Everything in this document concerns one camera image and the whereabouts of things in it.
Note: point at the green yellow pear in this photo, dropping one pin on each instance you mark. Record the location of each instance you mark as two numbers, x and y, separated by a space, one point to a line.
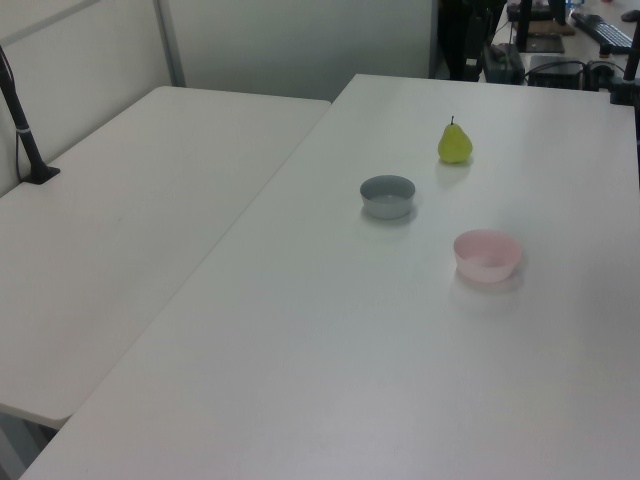
455 147

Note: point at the grey bowl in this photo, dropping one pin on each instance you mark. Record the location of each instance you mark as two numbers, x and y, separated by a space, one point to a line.
387 207

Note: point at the pink bowl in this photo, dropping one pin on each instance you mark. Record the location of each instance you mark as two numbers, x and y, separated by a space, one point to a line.
482 272

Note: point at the white side table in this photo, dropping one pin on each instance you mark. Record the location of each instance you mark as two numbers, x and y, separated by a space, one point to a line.
125 225

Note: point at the grey partition panel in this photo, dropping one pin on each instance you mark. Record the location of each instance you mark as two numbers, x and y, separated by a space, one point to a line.
300 45

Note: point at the dark green tool case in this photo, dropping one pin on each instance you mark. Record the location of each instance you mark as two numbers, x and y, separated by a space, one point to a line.
505 65

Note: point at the black equipment box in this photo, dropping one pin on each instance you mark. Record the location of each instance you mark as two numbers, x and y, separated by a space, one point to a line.
555 72

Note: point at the black monitor stand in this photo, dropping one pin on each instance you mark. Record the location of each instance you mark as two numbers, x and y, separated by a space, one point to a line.
542 44

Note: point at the brown board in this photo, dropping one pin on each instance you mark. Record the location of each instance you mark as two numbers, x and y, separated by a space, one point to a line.
555 27

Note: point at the black computer keyboard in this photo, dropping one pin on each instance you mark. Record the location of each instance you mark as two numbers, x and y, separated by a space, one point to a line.
607 32

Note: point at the black computer mouse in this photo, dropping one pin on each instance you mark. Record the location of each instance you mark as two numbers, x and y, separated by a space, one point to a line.
631 17

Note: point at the grey metal partition post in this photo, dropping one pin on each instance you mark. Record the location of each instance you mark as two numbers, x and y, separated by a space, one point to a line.
172 45

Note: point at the black camera stand pole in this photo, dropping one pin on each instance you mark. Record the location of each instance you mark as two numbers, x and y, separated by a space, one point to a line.
30 145

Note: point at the black clamp camera stand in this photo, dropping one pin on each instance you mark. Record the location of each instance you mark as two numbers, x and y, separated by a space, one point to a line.
622 92

